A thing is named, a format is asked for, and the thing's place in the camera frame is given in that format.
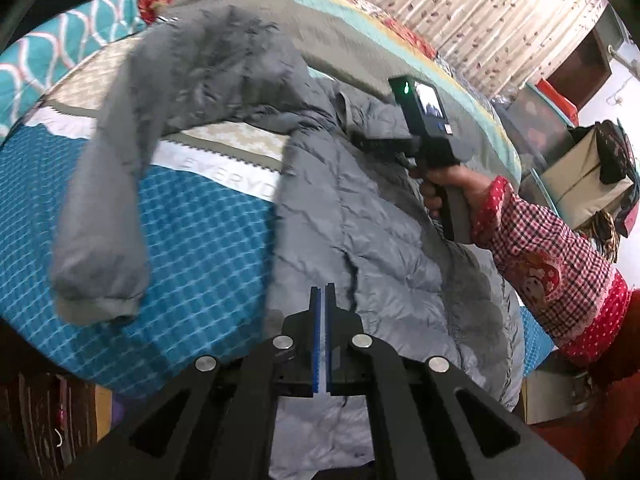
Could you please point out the teal wave pattern pillow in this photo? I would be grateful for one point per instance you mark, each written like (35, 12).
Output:
(35, 63)

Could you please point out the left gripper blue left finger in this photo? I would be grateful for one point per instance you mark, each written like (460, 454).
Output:
(316, 318)

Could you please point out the grey puffer jacket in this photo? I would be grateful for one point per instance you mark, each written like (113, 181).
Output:
(340, 216)

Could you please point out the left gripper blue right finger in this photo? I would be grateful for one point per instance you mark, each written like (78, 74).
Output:
(328, 307)

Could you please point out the right forearm red checked sleeve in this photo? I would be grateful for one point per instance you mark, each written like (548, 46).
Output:
(576, 296)

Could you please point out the striped quilted bedspread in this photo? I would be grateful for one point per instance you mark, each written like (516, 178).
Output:
(206, 202)

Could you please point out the beige leaf pattern curtain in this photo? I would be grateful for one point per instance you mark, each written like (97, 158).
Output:
(499, 45)

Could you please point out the clear plastic storage bin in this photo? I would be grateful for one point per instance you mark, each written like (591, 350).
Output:
(539, 131)

